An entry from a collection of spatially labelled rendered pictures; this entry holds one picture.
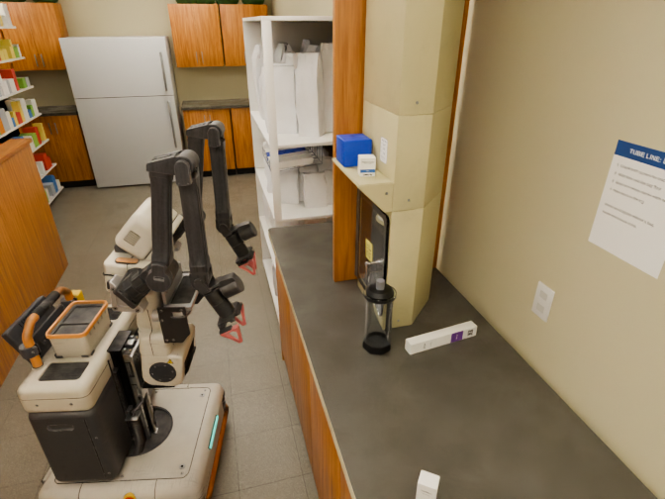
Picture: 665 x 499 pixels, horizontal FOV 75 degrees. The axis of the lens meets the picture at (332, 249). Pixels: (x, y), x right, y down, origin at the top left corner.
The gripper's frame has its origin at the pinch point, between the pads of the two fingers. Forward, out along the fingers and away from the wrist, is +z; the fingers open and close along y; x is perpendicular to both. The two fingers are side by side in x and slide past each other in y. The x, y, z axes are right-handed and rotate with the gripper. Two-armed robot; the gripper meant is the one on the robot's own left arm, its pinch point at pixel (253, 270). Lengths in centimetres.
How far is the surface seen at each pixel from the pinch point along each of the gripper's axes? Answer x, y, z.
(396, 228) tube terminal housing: -64, -37, -10
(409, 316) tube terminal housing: -55, -35, 27
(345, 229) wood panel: -44.4, -2.1, -1.3
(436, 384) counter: -56, -66, 31
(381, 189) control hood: -64, -38, -25
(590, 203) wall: -113, -60, -6
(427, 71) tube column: -89, -36, -51
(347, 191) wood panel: -52, -2, -16
